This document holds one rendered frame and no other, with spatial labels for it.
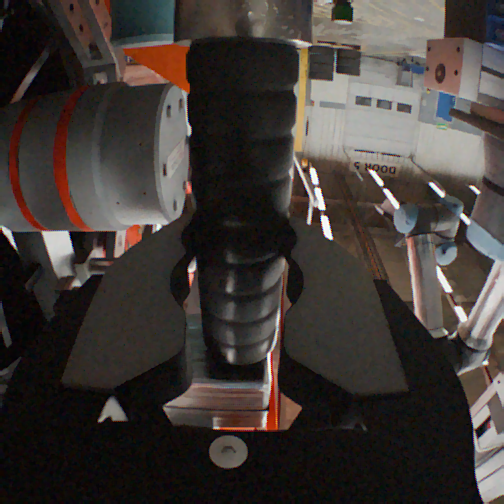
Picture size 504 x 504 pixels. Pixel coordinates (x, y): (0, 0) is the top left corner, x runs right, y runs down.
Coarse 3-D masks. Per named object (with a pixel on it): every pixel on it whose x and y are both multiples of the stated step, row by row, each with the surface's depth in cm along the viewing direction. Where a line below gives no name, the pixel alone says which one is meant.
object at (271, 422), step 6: (186, 192) 665; (192, 276) 407; (270, 354) 322; (270, 360) 315; (270, 366) 309; (270, 390) 284; (270, 396) 278; (270, 402) 273; (270, 408) 267; (270, 414) 262; (276, 414) 262; (270, 420) 256; (276, 420) 256; (270, 426) 251; (276, 426) 251
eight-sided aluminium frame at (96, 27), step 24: (48, 0) 26; (72, 0) 30; (96, 0) 31; (72, 24) 32; (96, 24) 33; (96, 48) 40; (120, 48) 41; (96, 72) 42; (120, 72) 43; (96, 240) 50; (120, 240) 52; (0, 384) 24
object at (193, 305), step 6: (192, 282) 28; (192, 288) 28; (192, 294) 27; (198, 294) 27; (192, 300) 26; (198, 300) 26; (186, 306) 26; (192, 306) 26; (198, 306) 26; (186, 312) 25; (192, 312) 25; (198, 312) 25; (180, 426) 17; (186, 426) 17; (192, 426) 17; (198, 426) 17; (204, 426) 17
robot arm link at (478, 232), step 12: (480, 192) 49; (492, 192) 45; (480, 204) 49; (492, 204) 45; (480, 216) 49; (492, 216) 46; (468, 228) 53; (480, 228) 49; (492, 228) 46; (480, 240) 49; (492, 240) 47; (492, 252) 48
